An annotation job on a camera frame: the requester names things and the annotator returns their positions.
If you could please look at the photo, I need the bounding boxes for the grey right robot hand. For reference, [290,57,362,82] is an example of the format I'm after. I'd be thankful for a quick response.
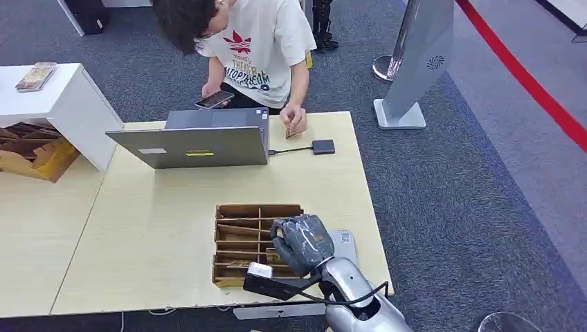
[269,214,336,278]

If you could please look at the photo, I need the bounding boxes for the person's right hand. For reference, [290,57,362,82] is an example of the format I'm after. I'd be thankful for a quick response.
[201,81,226,99]

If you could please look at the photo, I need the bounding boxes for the person's left hand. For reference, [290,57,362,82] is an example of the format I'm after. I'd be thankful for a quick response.
[280,104,309,138]

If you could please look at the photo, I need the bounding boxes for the dark smartphone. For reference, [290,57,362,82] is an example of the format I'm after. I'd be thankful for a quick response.
[195,90,235,111]

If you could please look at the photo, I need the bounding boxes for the brown printed card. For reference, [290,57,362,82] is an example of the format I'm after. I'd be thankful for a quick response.
[266,247,287,266]

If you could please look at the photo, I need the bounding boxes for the black adapter box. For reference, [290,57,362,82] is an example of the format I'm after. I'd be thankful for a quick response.
[312,139,336,156]

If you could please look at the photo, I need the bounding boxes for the grey card reader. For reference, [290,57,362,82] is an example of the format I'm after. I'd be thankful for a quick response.
[327,229,359,267]

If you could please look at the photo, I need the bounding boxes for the grey laptop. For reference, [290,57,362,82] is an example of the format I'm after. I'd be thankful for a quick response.
[105,107,271,170]

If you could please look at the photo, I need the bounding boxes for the wooden card box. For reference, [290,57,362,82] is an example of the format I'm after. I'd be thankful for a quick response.
[211,203,306,290]

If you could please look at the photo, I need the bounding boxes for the white plate under desk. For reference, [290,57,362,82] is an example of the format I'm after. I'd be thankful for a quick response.
[233,303,327,321]

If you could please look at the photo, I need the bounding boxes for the person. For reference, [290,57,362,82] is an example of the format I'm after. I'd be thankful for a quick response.
[152,0,317,116]

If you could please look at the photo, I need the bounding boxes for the black robot legs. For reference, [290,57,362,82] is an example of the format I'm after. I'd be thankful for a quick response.
[312,0,341,51]

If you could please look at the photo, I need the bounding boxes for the grey kiosk stand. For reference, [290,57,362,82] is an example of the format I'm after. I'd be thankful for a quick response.
[373,0,455,130]

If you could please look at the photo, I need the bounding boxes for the white shelf unit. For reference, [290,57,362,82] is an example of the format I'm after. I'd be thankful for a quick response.
[0,62,125,173]

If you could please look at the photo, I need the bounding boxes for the white table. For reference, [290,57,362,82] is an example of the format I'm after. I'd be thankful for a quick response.
[57,0,154,37]

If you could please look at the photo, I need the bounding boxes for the stack of printed cards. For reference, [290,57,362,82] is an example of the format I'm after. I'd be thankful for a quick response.
[15,62,58,93]

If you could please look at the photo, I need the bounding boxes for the brown cardboard boxes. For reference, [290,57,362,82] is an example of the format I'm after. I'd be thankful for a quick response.
[0,121,80,183]

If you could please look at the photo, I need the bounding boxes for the chrome round base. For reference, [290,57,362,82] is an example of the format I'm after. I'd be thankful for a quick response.
[478,312,544,332]

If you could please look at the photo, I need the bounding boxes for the white counter with dark edge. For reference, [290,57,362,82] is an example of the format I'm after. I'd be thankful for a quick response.
[536,0,587,43]

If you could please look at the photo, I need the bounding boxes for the black adapter cable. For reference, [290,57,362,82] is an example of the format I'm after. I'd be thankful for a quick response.
[268,146,314,157]

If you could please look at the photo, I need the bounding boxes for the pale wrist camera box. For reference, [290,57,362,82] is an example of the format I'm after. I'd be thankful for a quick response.
[242,261,322,302]

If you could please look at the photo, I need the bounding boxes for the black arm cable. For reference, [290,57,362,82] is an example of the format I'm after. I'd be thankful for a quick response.
[284,275,390,307]

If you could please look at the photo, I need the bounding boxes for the chrome stanchion post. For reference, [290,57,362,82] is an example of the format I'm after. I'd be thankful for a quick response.
[372,0,422,84]

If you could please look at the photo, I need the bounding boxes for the white cable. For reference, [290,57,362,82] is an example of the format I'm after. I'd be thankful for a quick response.
[120,306,177,332]

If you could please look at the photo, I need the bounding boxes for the red barrier rope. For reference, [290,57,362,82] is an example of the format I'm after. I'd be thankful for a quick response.
[455,0,587,153]

